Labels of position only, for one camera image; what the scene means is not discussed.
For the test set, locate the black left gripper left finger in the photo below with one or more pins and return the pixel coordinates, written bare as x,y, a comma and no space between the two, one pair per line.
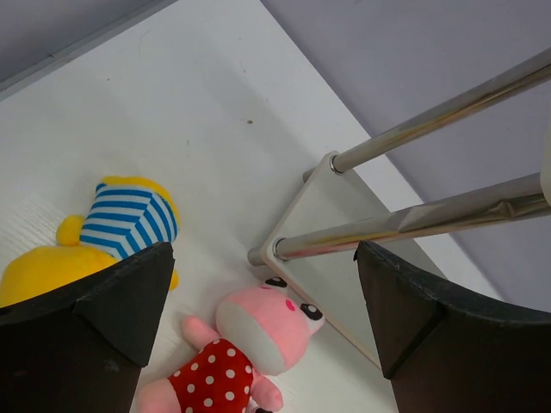
81,347

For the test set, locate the yellow toy blue striped shirt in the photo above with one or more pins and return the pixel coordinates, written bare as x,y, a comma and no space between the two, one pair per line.
128,214

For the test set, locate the white two-tier wooden shelf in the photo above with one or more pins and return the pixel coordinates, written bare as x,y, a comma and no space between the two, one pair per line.
312,244

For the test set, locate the pink toy red polka-dot shirt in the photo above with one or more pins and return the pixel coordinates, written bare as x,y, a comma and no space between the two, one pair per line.
258,333

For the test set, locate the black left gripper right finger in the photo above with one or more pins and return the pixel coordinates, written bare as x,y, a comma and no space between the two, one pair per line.
445,348

